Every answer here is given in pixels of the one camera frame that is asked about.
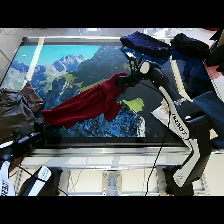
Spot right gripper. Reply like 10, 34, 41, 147
115, 71, 142, 88

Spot red garment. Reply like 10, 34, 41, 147
40, 72, 129, 130

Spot navy garment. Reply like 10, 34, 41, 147
119, 31, 173, 60

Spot black garment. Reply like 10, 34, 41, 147
170, 32, 211, 62

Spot brown garment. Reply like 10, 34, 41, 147
20, 81, 45, 114

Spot grey garment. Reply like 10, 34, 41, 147
0, 87, 37, 143

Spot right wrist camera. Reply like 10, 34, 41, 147
125, 51, 140, 73

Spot black cable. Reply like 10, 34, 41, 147
139, 81, 172, 197

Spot silver frame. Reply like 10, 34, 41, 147
13, 35, 214, 197

